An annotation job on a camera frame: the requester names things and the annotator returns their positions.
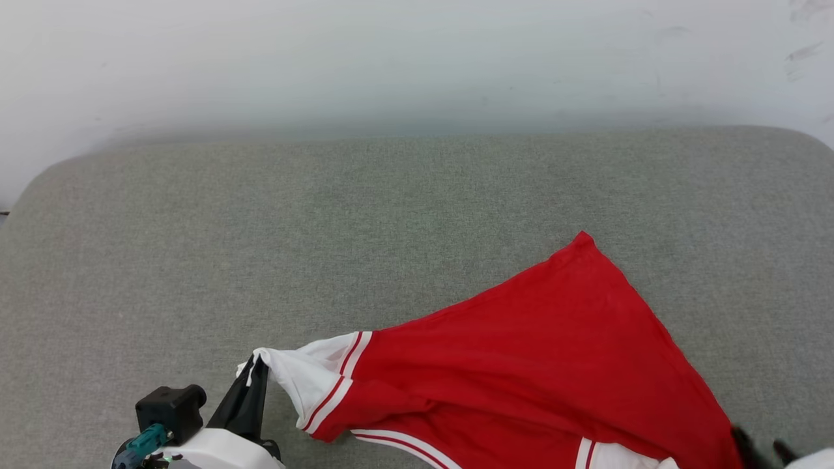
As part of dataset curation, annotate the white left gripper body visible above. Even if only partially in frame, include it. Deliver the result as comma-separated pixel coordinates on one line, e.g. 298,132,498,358
153,427,286,469

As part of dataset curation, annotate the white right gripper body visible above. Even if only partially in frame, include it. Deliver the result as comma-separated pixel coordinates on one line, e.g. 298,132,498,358
785,448,834,469

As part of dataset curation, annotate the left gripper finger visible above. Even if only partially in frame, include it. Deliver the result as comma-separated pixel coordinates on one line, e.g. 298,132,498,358
235,355,270,442
207,362,258,432

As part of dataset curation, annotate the red garment with white trim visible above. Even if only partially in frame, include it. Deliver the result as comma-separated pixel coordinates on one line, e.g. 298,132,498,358
237,231,743,469

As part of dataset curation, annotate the grey fabric sofa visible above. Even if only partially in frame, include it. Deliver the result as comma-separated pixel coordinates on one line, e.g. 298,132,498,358
0,125,834,469

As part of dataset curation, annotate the teal left camera connector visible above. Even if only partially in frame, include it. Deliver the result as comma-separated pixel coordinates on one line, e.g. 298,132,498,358
112,423,171,469

